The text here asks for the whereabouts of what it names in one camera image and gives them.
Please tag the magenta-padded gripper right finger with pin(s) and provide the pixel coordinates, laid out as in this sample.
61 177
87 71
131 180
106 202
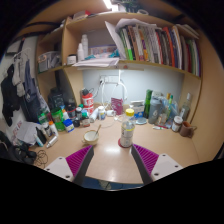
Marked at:
147 160

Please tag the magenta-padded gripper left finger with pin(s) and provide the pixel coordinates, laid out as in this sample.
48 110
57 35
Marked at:
77 161

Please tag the clear yellow-capped drink bottle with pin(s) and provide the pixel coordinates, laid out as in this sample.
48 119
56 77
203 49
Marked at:
127 131

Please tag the cream ceramic cup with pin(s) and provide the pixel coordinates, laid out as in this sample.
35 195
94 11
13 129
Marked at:
90 138

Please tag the flat round red coaster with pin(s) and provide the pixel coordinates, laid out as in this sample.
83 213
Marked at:
119 144

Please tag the silver tube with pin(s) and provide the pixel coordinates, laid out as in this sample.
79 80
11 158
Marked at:
51 141

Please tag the blue and white jar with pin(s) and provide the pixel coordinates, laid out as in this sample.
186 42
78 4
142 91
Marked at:
68 125

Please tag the wooden spoon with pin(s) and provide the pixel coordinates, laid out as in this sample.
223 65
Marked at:
97 130

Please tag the light blue round lid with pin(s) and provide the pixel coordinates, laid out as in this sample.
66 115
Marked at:
141 121

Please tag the white orange-capped bottle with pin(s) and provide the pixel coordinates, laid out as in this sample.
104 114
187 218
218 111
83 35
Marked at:
53 129

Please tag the white-lidded dark jar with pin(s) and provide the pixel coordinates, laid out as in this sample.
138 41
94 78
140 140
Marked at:
177 124

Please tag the grey plastic bottle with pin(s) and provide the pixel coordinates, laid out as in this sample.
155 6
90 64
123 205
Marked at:
155 111

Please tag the brown mug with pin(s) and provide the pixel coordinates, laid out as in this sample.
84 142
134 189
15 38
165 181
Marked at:
186 129

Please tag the white and blue box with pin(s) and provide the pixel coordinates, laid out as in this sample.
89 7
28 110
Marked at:
138 111

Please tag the small white bottle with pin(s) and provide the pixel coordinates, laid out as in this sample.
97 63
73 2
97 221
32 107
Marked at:
101 113

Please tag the tall green bottle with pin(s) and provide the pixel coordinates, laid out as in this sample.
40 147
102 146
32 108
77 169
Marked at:
148 103

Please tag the white paper sheets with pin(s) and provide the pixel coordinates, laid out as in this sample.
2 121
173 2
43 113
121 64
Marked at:
28 131

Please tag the red and white canister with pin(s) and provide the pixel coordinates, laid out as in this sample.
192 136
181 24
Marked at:
87 101

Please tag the magenta box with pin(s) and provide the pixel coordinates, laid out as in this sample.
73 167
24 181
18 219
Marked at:
117 106

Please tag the clear glass bottle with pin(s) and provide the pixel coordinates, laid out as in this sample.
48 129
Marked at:
185 110

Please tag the black backpack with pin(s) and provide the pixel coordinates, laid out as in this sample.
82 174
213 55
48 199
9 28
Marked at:
15 151

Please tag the black jug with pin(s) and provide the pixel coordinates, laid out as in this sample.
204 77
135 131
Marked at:
56 98

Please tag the dark blue hanging garment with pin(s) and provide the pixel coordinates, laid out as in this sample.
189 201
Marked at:
30 93

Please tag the black hanging garment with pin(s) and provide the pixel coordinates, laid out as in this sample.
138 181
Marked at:
10 95

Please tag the grey hanging garment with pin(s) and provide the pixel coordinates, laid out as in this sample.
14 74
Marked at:
21 73

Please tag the wooden shelf unit with books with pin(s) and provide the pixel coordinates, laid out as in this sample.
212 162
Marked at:
150 43

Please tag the ceiling strip light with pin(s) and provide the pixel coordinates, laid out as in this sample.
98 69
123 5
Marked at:
107 4

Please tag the white wall socket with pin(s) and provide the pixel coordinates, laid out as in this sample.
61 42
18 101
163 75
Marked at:
109 79

